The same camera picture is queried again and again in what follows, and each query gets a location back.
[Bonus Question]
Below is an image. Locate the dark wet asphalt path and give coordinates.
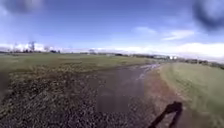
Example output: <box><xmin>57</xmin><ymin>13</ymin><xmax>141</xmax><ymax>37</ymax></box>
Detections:
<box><xmin>0</xmin><ymin>63</ymin><xmax>162</xmax><ymax>128</ymax></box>

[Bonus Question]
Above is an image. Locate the sloping green grass field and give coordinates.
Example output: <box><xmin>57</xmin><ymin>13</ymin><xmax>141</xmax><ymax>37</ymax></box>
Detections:
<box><xmin>159</xmin><ymin>61</ymin><xmax>224</xmax><ymax>128</ymax></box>

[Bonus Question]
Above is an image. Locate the flat green grass field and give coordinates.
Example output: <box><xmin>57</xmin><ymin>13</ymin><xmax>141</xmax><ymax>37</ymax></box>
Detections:
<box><xmin>0</xmin><ymin>52</ymin><xmax>155</xmax><ymax>74</ymax></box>

